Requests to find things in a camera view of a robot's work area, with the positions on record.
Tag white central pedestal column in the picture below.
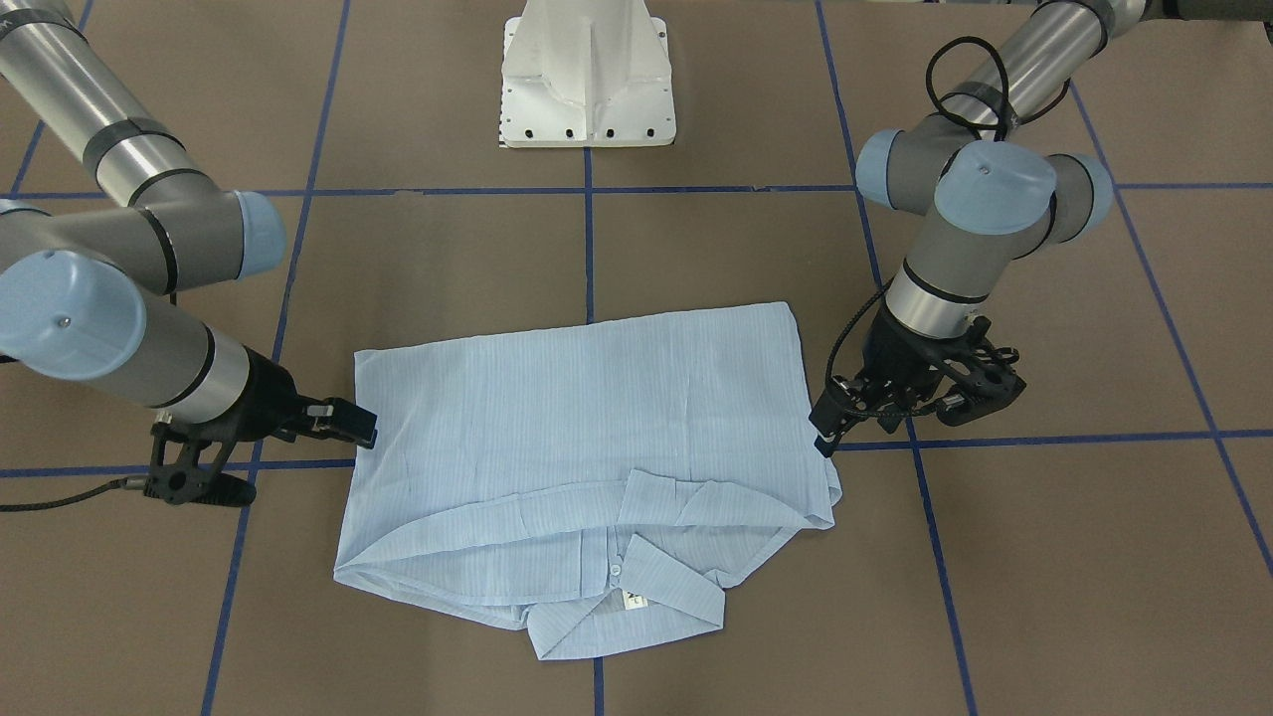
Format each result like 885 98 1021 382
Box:
496 1 677 149

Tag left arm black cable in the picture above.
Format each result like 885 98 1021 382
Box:
925 36 1073 140

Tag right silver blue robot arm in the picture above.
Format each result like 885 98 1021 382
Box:
1 1 378 507

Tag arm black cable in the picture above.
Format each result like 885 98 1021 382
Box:
0 475 150 513
925 36 1073 140

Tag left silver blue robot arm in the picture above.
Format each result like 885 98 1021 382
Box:
810 1 1152 456

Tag light blue button shirt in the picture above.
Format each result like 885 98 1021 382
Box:
334 302 841 660

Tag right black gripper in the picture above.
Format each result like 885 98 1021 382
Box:
143 349 378 508

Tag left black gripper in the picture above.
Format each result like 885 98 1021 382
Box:
810 298 1026 457

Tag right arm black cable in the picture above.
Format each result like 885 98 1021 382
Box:
0 475 150 513

